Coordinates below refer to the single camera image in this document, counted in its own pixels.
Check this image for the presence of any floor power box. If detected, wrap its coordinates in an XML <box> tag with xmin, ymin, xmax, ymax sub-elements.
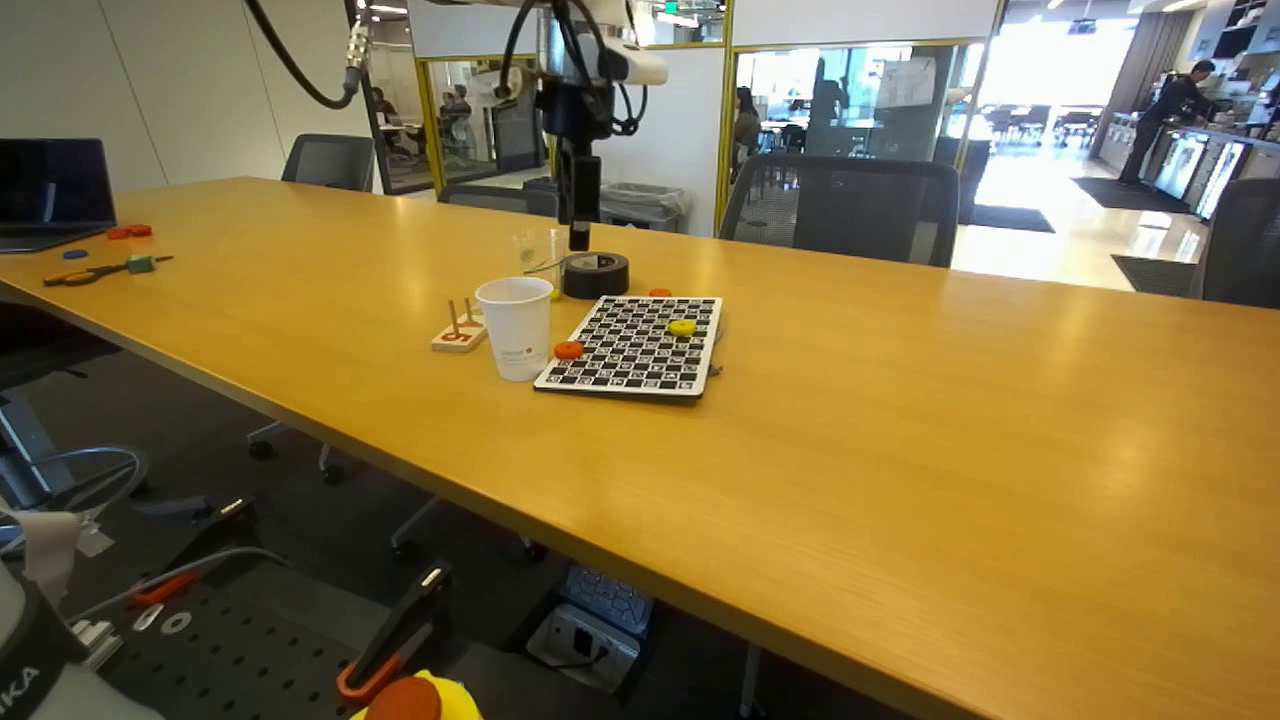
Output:
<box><xmin>524</xmin><ymin>570</ymin><xmax>652</xmax><ymax>696</ymax></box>

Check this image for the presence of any clear plastic cup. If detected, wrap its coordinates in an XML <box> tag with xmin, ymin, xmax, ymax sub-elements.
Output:
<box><xmin>517</xmin><ymin>241</ymin><xmax>558</xmax><ymax>275</ymax></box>

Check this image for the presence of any grey office chair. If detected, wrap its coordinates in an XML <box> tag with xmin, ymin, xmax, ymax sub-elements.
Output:
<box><xmin>283</xmin><ymin>132</ymin><xmax>373</xmax><ymax>192</ymax></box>
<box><xmin>719</xmin><ymin>156</ymin><xmax>962</xmax><ymax>269</ymax></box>

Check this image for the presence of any yellow red emergency stop button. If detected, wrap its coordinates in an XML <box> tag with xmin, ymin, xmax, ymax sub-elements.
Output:
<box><xmin>354</xmin><ymin>671</ymin><xmax>484</xmax><ymax>720</ymax></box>

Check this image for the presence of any black laptop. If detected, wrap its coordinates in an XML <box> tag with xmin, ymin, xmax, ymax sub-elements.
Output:
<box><xmin>0</xmin><ymin>141</ymin><xmax>117</xmax><ymax>256</ymax></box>

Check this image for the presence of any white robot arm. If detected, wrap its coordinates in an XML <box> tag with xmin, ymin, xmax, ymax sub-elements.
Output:
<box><xmin>405</xmin><ymin>0</ymin><xmax>668</xmax><ymax>254</ymax></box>

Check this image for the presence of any orange toy piece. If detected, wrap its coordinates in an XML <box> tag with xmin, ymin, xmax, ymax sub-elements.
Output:
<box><xmin>103</xmin><ymin>224</ymin><xmax>155</xmax><ymax>241</ymax></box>

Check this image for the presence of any black roll of tape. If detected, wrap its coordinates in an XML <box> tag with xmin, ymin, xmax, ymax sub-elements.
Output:
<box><xmin>560</xmin><ymin>254</ymin><xmax>628</xmax><ymax>299</ymax></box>

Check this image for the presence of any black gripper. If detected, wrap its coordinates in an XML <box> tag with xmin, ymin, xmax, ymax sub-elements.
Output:
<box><xmin>535</xmin><ymin>80</ymin><xmax>611</xmax><ymax>254</ymax></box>

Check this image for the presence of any black white checkerboard plate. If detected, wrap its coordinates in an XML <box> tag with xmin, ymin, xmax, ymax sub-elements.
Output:
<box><xmin>535</xmin><ymin>297</ymin><xmax>723</xmax><ymax>399</ymax></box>

